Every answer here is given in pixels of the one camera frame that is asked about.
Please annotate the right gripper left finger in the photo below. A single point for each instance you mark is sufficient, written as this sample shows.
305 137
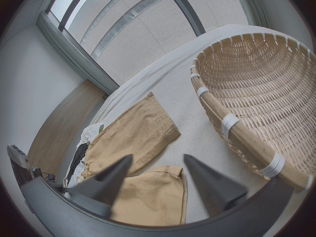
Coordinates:
106 184

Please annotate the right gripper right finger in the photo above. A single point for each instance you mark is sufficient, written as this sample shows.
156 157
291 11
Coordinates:
212 189

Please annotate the tan shorts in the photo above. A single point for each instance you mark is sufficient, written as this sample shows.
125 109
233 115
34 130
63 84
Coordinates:
138 122

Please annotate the pale grey garment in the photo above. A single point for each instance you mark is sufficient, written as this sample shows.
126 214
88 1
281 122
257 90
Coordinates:
74 172

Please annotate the black garment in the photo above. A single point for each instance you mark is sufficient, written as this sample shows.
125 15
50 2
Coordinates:
79 157

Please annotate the white garment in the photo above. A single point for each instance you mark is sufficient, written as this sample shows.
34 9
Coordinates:
90 133

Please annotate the green garment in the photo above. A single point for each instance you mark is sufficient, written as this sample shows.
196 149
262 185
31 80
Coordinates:
101 128

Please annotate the bed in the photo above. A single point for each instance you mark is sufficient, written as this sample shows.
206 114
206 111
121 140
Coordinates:
192 132

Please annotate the round woven basket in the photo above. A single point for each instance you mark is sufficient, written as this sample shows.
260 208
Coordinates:
246 95

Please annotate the grey-green curtain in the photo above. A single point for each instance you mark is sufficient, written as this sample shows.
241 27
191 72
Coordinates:
74 55
259 4

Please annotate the window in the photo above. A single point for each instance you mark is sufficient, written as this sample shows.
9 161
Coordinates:
148 33

